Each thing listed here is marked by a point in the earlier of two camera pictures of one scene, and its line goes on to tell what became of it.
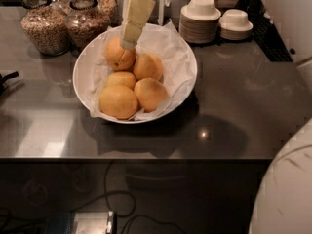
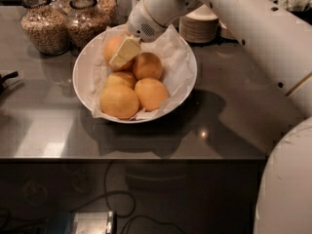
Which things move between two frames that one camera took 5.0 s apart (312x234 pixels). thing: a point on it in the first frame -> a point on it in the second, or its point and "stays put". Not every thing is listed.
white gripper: (138, 14) -> (140, 20)
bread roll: (119, 58) stays put
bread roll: (149, 94) stays put
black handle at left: (8, 76) stays put
